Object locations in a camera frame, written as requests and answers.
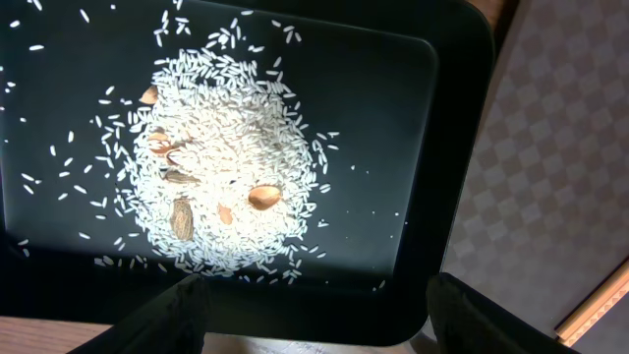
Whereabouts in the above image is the brown serving tray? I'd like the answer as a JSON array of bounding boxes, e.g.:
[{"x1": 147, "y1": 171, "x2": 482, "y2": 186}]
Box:
[{"x1": 442, "y1": 0, "x2": 628, "y2": 341}]

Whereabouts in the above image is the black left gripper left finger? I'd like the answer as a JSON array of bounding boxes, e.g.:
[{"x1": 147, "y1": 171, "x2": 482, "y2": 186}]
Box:
[{"x1": 70, "y1": 274, "x2": 210, "y2": 354}]

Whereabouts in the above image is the rice pile with nuts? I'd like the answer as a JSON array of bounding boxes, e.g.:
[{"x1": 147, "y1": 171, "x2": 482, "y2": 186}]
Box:
[{"x1": 0, "y1": 0, "x2": 343, "y2": 286}]

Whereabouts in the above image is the wooden chopstick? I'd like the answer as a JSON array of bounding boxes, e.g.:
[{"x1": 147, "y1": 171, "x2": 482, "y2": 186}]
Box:
[{"x1": 555, "y1": 262, "x2": 628, "y2": 347}]

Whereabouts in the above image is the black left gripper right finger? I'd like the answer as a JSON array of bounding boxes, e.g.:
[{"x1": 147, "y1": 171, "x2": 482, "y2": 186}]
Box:
[{"x1": 426, "y1": 272, "x2": 575, "y2": 354}]

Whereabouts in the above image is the black waste tray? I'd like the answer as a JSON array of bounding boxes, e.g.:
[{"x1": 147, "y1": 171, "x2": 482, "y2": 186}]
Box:
[{"x1": 1, "y1": 1, "x2": 494, "y2": 346}]

